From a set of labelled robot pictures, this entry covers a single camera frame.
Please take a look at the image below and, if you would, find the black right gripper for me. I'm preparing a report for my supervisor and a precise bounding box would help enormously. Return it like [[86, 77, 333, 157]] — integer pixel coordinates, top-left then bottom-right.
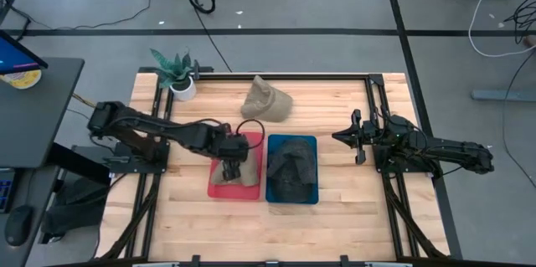
[[332, 109, 384, 166]]

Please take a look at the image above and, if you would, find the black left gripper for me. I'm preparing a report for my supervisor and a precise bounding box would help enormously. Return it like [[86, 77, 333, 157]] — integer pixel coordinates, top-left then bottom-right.
[[215, 126, 251, 182]]

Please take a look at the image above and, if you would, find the tan corduroy cap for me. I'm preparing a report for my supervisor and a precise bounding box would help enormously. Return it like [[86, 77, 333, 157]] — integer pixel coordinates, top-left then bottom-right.
[[209, 149, 260, 187], [240, 74, 294, 124]]

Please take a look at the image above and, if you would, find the pink translucent plastic bin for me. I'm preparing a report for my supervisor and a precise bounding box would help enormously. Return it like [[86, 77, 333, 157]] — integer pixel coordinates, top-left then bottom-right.
[[207, 131, 265, 201]]

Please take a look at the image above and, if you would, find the blue plastic bin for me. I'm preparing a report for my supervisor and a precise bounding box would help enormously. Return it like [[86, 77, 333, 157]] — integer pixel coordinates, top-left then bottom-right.
[[265, 134, 319, 205]]

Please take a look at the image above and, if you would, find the white plant pot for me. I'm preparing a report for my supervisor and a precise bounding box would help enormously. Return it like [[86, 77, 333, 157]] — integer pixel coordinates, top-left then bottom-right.
[[169, 76, 198, 102]]

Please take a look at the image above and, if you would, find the green snake plant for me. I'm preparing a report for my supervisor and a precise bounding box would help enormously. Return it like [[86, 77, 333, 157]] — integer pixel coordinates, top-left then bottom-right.
[[149, 48, 198, 90]]

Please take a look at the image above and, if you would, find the gray desk leg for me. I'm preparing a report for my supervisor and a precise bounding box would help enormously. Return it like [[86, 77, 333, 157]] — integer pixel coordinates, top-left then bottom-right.
[[471, 89, 536, 103]]

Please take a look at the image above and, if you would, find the grey side desk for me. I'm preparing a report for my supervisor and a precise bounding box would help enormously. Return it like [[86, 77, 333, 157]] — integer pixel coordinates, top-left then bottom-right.
[[0, 57, 85, 171]]

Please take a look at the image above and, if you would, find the black computer mouse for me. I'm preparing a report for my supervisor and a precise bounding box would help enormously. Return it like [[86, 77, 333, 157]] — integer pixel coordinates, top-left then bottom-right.
[[4, 204, 34, 247]]

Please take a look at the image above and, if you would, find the dark keyboard desk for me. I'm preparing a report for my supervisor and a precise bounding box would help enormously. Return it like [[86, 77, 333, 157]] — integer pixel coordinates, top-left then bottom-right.
[[0, 166, 55, 267]]

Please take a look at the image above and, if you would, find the yellow white wipes canister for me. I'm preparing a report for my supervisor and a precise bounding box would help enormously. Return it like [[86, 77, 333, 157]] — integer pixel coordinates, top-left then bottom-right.
[[0, 69, 43, 90]]

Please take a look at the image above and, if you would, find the black keyboard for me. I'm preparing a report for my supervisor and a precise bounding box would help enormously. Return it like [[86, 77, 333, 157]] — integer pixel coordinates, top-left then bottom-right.
[[0, 168, 17, 213]]

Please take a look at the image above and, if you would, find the computer monitor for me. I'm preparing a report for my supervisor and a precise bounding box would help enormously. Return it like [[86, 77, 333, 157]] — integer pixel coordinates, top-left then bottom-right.
[[0, 30, 49, 76]]

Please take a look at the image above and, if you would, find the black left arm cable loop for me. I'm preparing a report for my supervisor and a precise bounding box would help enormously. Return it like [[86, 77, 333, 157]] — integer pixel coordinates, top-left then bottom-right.
[[234, 118, 266, 151]]

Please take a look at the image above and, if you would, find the black aluminium table frame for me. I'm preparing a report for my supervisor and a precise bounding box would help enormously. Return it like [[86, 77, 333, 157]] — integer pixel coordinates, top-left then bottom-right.
[[94, 65, 464, 267]]

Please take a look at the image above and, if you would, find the long white cable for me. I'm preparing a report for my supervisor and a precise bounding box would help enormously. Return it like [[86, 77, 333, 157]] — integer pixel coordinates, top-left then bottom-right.
[[467, 0, 536, 58]]

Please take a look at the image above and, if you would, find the black cable bundle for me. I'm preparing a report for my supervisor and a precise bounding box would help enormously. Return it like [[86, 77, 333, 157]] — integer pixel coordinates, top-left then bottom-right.
[[504, 0, 536, 44]]

